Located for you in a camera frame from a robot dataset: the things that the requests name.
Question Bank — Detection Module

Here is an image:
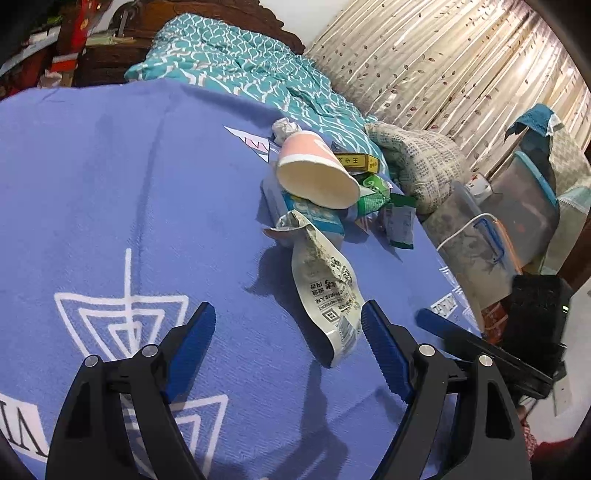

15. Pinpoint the white snack wrapper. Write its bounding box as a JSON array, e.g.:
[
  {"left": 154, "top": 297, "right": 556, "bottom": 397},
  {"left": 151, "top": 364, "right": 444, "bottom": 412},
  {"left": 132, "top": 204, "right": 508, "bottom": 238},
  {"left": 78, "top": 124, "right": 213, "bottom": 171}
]
[{"left": 264, "top": 210, "right": 365, "bottom": 367}]

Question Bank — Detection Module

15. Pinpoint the pink paper cup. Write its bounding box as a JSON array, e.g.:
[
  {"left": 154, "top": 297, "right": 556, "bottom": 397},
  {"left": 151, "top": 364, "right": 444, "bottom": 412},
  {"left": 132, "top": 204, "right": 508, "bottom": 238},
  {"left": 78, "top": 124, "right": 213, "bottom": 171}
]
[{"left": 276, "top": 131, "right": 361, "bottom": 210}]

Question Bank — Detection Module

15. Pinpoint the black speaker box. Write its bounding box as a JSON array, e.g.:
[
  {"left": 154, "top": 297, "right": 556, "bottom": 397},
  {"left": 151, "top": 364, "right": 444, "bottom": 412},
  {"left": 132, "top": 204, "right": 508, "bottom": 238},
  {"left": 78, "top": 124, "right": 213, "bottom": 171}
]
[{"left": 499, "top": 275, "right": 573, "bottom": 377}]

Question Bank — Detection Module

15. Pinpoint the clear storage bin teal lid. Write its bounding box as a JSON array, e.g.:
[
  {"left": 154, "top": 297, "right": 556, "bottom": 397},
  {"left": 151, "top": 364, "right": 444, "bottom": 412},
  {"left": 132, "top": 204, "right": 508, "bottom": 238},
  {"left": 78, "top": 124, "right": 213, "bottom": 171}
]
[{"left": 485, "top": 150, "right": 560, "bottom": 267}]

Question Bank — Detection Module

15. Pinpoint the silver red snack wrapper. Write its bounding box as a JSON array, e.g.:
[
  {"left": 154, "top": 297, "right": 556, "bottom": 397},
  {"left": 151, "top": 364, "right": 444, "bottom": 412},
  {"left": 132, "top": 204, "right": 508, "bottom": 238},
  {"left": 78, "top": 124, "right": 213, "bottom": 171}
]
[{"left": 381, "top": 193, "right": 416, "bottom": 250}]

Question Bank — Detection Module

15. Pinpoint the newspaper print pillow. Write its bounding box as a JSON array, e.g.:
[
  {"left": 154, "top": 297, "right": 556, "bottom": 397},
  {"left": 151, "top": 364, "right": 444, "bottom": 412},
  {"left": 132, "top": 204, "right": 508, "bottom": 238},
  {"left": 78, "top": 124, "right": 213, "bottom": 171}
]
[{"left": 366, "top": 122, "right": 470, "bottom": 216}]

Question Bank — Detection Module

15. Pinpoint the green snack wrapper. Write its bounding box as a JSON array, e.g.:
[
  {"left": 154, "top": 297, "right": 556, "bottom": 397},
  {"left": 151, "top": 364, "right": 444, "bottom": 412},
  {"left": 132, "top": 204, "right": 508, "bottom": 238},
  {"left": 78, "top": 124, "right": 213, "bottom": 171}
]
[{"left": 346, "top": 173, "right": 393, "bottom": 221}]

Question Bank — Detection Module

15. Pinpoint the blue white tissue pack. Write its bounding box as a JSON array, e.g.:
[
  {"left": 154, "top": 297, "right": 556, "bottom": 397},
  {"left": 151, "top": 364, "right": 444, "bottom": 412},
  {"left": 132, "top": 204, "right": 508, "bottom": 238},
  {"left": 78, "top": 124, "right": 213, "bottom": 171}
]
[{"left": 260, "top": 175, "right": 345, "bottom": 249}]

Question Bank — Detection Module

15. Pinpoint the blue bed blanket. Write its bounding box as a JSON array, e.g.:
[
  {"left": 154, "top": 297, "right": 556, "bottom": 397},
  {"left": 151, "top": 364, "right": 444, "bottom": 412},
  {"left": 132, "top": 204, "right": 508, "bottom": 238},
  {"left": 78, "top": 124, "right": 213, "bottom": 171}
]
[{"left": 0, "top": 78, "right": 482, "bottom": 480}]

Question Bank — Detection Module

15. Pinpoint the yellow brown small box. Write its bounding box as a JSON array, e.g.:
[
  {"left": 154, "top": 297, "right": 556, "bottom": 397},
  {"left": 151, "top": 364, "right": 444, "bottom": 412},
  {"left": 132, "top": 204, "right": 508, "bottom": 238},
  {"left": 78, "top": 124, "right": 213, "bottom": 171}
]
[{"left": 331, "top": 142, "right": 380, "bottom": 174}]

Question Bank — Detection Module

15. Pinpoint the beige floral curtain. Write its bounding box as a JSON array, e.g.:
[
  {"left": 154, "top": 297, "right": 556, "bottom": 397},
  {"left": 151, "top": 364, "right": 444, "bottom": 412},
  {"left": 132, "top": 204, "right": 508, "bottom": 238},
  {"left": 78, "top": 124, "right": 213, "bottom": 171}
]
[{"left": 307, "top": 0, "right": 590, "bottom": 165}]

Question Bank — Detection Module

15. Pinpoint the wooden headboard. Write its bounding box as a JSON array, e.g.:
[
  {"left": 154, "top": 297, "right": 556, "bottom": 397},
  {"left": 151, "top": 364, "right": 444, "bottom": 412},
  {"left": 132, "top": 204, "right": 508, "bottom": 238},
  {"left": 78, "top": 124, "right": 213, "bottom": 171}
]
[{"left": 73, "top": 0, "right": 306, "bottom": 89}]

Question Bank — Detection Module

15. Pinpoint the grey clothes shelf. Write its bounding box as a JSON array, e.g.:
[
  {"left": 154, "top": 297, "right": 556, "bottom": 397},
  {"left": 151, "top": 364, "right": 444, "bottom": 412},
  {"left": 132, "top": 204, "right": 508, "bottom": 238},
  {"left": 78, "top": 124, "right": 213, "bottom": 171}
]
[{"left": 1, "top": 1, "right": 111, "bottom": 99}]

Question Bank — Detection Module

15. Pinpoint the teal patterned quilt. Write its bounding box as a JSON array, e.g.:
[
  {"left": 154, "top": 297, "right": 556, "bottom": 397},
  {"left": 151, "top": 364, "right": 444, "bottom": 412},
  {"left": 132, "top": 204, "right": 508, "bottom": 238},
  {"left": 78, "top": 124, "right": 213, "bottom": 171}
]
[{"left": 124, "top": 13, "right": 389, "bottom": 175}]

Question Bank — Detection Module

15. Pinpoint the white cable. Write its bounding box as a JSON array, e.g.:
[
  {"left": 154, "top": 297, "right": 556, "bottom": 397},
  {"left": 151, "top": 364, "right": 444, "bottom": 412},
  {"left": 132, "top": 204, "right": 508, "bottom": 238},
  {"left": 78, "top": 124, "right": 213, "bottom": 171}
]
[{"left": 434, "top": 211, "right": 500, "bottom": 252}]

